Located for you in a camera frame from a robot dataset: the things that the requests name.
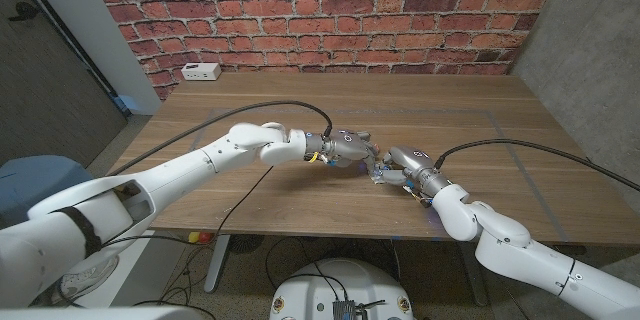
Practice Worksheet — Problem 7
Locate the thin black left wrist cable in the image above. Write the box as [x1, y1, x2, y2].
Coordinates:
[99, 164, 276, 249]

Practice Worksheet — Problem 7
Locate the dark door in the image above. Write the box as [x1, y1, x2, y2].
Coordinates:
[0, 0, 129, 167]

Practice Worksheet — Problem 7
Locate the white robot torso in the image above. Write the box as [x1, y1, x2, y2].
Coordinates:
[268, 257, 416, 320]

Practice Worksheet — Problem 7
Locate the black device on torso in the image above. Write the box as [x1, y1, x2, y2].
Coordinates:
[332, 299, 387, 320]

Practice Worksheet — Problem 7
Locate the black round floor object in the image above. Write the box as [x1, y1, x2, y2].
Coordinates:
[228, 233, 265, 254]

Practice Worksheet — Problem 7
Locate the grey table leg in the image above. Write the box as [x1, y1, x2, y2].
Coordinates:
[203, 233, 232, 295]
[459, 242, 490, 307]

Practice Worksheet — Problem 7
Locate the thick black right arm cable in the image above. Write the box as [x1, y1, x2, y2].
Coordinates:
[433, 138, 640, 194]

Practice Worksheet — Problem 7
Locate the white power strip box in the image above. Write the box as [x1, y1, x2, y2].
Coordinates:
[180, 62, 223, 82]

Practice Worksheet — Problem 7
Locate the printed brick wall backdrop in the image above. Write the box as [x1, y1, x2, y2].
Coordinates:
[82, 0, 567, 101]

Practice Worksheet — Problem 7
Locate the black door handle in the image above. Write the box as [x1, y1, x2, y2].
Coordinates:
[7, 1, 41, 23]

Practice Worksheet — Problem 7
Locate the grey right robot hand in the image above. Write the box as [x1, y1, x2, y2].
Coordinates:
[374, 145, 451, 199]

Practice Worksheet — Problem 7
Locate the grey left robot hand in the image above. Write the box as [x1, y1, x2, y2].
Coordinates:
[304, 129, 384, 179]

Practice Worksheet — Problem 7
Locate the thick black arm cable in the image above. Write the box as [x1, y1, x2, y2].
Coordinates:
[107, 100, 335, 177]
[433, 138, 640, 194]

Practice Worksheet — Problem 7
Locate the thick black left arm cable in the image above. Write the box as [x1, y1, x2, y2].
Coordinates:
[107, 100, 335, 177]

